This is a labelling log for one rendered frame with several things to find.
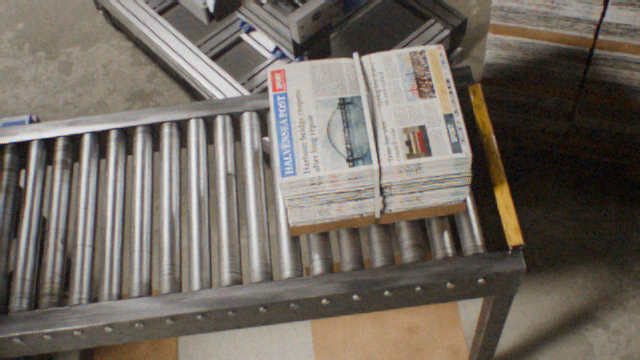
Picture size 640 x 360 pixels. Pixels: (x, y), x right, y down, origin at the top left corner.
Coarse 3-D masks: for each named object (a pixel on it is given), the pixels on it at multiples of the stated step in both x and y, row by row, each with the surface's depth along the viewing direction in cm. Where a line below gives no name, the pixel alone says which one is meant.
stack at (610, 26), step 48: (528, 0) 202; (576, 0) 197; (624, 0) 194; (528, 48) 217; (576, 48) 212; (528, 96) 235; (624, 96) 223; (480, 144) 262; (528, 144) 254; (624, 144) 240
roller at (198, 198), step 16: (192, 128) 182; (192, 144) 180; (192, 160) 177; (208, 160) 180; (192, 176) 175; (208, 176) 177; (192, 192) 173; (208, 192) 174; (192, 208) 170; (208, 208) 172; (192, 224) 168; (208, 224) 169; (192, 240) 166; (208, 240) 167; (192, 256) 164; (208, 256) 165; (192, 272) 162; (208, 272) 163; (192, 288) 160; (208, 288) 161
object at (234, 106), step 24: (456, 72) 185; (240, 96) 186; (264, 96) 185; (72, 120) 186; (96, 120) 186; (120, 120) 185; (144, 120) 184; (168, 120) 184; (264, 120) 187; (0, 144) 184; (24, 144) 185; (24, 168) 194
